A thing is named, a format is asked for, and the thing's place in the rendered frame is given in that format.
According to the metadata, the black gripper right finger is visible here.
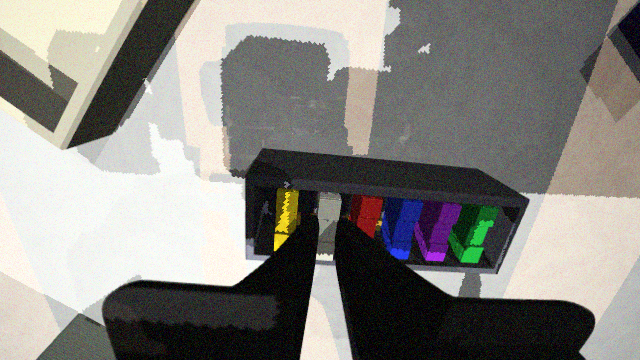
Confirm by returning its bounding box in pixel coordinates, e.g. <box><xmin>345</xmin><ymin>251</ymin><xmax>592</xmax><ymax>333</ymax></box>
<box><xmin>335</xmin><ymin>217</ymin><xmax>596</xmax><ymax>360</ymax></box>

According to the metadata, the beige square tray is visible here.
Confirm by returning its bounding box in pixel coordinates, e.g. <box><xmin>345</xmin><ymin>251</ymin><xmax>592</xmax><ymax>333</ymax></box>
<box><xmin>0</xmin><ymin>0</ymin><xmax>194</xmax><ymax>150</ymax></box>

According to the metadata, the red fuse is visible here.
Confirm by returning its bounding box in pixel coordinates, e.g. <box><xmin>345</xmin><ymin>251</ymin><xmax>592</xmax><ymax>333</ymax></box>
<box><xmin>349</xmin><ymin>194</ymin><xmax>383</xmax><ymax>239</ymax></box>

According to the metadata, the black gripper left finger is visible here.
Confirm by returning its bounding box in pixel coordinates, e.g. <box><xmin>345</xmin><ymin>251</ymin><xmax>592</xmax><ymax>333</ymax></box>
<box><xmin>102</xmin><ymin>215</ymin><xmax>320</xmax><ymax>360</ymax></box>

